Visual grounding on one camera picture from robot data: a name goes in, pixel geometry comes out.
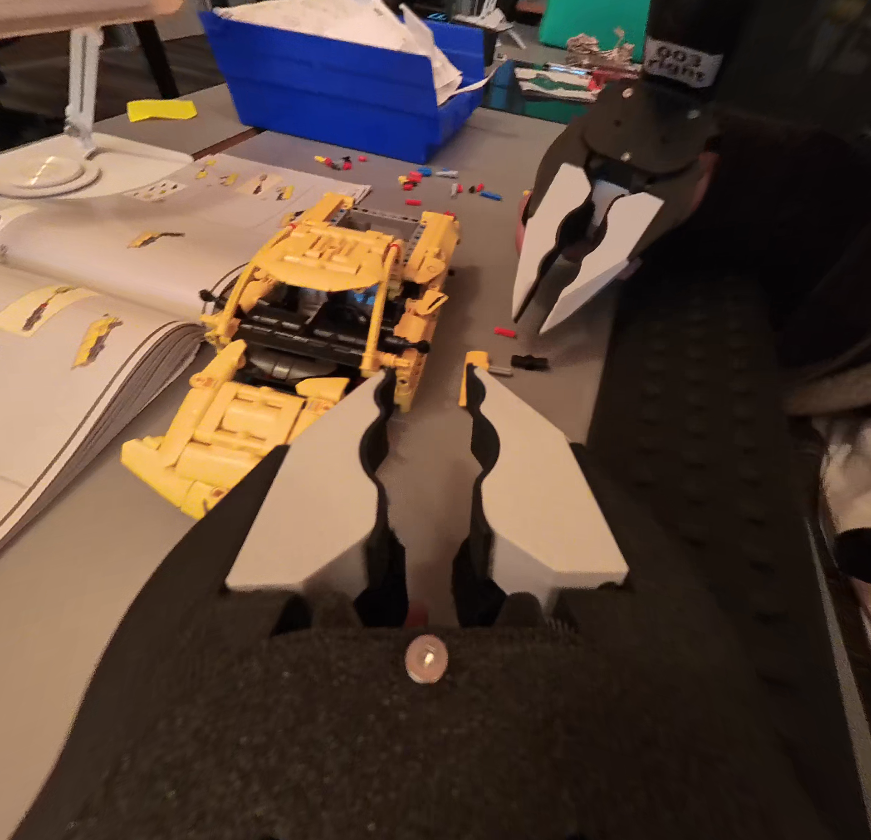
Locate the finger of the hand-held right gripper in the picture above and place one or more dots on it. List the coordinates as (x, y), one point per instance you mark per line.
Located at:
(551, 227)
(619, 241)

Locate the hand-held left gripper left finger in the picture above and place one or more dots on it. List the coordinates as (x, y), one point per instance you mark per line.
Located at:
(306, 513)

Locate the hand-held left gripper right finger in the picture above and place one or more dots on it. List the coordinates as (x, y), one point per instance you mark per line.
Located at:
(551, 513)

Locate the black axle connector brick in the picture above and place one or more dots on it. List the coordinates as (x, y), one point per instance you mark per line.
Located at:
(529, 362)

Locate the grey axle rod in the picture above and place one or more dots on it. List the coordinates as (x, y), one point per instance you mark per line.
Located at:
(500, 370)

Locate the yellow brick piece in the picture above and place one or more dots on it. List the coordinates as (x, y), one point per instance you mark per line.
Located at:
(473, 377)

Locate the yellow brick toy car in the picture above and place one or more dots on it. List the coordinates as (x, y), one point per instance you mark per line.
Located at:
(326, 261)

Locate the instruction booklet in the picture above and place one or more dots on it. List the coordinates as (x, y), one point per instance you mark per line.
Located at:
(81, 377)

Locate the grey desk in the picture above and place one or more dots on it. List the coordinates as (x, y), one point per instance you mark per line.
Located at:
(81, 615)

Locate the brown desk divider strip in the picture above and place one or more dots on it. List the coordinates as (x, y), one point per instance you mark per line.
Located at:
(228, 142)

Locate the person's right hand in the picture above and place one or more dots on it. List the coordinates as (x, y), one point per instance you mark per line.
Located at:
(708, 180)

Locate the small wooden model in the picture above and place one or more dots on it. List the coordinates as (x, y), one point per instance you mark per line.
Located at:
(599, 47)

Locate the teal green fabric bag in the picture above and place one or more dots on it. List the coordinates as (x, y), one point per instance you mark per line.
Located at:
(592, 3)

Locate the green cutting mat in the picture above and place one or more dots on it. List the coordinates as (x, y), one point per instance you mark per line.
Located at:
(503, 98)

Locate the scattered small coloured pins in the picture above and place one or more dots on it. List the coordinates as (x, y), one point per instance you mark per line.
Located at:
(415, 180)

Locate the black dimpled mat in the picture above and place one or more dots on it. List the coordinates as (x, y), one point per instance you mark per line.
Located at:
(694, 445)

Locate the blue storage bin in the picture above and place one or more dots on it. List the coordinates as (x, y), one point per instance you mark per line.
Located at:
(326, 84)

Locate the crumpled white paper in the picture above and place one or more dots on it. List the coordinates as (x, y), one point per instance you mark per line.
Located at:
(354, 16)

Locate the yellow sticky note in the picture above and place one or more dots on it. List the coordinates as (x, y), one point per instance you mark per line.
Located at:
(160, 109)

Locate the white folding stand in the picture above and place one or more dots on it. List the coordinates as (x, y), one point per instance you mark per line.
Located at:
(81, 166)

